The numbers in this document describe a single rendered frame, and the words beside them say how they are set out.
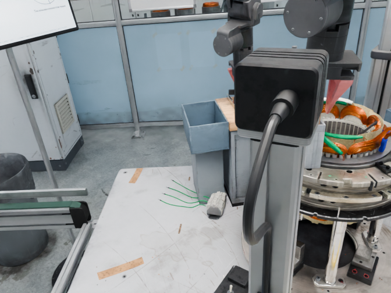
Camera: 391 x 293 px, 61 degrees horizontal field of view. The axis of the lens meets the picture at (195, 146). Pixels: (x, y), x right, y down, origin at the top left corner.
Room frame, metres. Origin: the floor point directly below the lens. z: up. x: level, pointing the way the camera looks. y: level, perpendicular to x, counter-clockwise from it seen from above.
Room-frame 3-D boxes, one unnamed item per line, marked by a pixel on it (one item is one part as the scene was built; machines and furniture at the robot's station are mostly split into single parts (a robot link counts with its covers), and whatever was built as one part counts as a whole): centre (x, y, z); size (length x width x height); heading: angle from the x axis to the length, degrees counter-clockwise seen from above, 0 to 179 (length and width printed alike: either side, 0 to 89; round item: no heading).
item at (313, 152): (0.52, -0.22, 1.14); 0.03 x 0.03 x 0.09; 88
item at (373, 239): (0.59, -0.42, 0.91); 0.02 x 0.02 x 0.21
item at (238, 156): (0.90, -0.18, 0.91); 0.19 x 0.19 x 0.26; 7
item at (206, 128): (0.88, -0.03, 0.92); 0.17 x 0.11 x 0.28; 7
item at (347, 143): (0.54, -0.28, 1.13); 0.08 x 0.02 x 0.04; 88
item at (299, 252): (0.55, -0.19, 0.85); 0.06 x 0.04 x 0.05; 40
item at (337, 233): (0.49, -0.27, 0.91); 0.02 x 0.02 x 0.21
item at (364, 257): (0.53, -0.37, 0.83); 0.05 x 0.04 x 0.02; 142
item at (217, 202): (0.80, -0.05, 0.80); 0.10 x 0.05 x 0.04; 160
